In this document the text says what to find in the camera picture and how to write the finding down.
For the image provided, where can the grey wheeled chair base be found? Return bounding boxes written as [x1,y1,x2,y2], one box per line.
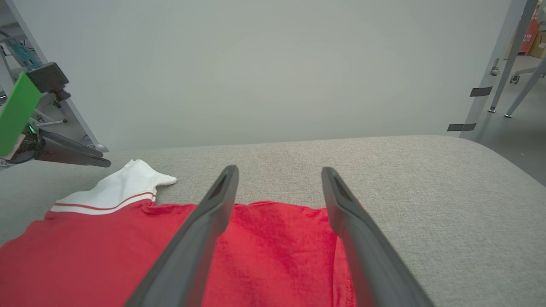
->
[509,64,546,84]

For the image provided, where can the grey taped partition post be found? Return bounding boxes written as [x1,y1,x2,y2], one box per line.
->
[459,0,528,142]

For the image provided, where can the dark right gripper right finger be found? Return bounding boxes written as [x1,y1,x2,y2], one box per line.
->
[321,166,436,307]

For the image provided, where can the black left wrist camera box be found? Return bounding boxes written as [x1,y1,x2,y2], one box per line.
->
[26,62,71,102]

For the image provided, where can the red printed banner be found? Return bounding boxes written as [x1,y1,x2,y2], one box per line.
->
[518,0,541,55]

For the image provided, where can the red and white jersey shirt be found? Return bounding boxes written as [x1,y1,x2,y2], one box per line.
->
[0,159,364,307]

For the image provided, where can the brown cardboard box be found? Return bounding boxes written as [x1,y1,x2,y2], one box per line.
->
[528,32,546,59]

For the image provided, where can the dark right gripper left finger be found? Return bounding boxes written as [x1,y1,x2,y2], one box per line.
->
[124,165,240,307]

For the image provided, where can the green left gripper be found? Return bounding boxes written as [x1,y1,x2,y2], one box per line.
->
[0,72,112,168]

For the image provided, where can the grey metal table leg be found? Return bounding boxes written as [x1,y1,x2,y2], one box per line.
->
[504,58,546,119]
[488,0,539,113]

